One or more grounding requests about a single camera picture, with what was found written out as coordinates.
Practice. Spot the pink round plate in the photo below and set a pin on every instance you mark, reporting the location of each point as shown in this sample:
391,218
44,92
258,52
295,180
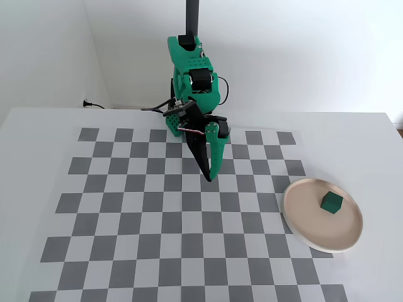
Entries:
315,226

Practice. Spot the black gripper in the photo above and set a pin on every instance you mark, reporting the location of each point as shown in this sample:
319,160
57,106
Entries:
213,133

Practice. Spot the black wrist camera board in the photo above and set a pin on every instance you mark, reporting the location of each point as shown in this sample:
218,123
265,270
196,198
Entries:
178,108

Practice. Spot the grey white checkerboard mat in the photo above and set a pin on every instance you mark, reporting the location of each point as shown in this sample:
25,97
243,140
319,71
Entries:
163,220

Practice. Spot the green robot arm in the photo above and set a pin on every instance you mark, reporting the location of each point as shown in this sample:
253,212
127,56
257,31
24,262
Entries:
192,63

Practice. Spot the black vertical pole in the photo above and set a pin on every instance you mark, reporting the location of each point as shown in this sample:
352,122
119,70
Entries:
192,15

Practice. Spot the dark green cube dice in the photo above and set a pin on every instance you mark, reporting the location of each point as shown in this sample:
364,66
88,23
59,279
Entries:
331,203

